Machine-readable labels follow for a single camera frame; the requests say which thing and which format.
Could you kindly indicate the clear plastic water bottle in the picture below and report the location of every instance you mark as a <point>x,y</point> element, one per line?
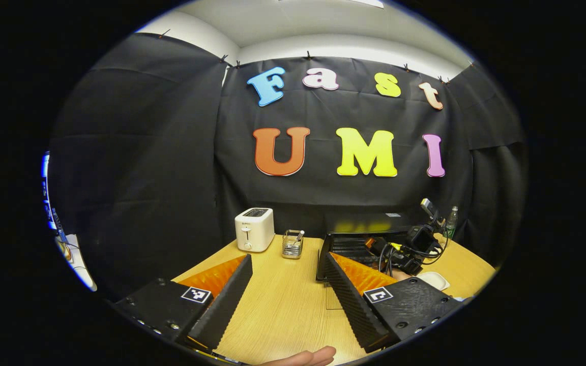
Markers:
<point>451,223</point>

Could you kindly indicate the white square plate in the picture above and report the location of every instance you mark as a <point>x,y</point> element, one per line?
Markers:
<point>435,280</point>

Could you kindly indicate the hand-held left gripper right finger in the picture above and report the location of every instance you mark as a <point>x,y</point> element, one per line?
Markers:
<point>356,310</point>

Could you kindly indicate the white toaster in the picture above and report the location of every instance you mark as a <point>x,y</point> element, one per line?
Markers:
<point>254,231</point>

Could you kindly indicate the black backdrop cloth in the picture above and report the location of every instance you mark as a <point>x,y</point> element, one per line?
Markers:
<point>145,152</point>

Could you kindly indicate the computer monitor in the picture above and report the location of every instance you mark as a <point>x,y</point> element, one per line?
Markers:
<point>46,193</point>

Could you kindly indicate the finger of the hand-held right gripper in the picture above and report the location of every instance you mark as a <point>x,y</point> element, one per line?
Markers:
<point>370,243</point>

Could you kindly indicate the black electric oven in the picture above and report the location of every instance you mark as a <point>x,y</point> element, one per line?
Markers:
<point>364,223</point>

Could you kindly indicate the long ceiling light panel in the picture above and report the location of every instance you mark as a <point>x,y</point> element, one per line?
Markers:
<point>372,2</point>

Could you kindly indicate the white side table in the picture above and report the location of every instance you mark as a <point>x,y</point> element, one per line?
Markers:
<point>82,269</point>

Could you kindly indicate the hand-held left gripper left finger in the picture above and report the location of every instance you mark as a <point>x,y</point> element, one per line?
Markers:
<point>224,305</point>

